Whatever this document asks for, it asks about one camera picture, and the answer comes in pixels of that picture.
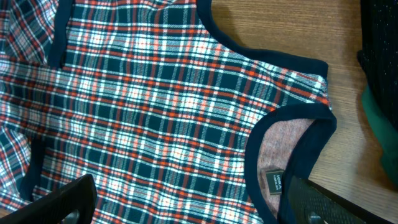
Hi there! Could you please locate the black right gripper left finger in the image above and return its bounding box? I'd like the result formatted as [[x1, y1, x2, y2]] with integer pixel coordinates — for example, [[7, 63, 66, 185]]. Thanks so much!
[[1, 174, 97, 224]]

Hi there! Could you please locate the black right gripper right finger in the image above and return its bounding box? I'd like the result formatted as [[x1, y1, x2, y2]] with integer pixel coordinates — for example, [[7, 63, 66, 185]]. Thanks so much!
[[288, 176, 391, 224]]

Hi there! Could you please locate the black knit jacket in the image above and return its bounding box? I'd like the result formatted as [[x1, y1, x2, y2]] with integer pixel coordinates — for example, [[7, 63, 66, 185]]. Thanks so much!
[[357, 0, 397, 129]]

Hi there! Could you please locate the green garment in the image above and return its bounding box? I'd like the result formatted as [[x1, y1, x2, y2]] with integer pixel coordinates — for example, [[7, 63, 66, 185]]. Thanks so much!
[[361, 86, 397, 188]]

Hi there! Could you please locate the plaid sleeveless dress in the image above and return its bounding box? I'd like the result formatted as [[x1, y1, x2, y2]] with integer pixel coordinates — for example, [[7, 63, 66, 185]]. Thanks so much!
[[1, 1, 336, 223]]

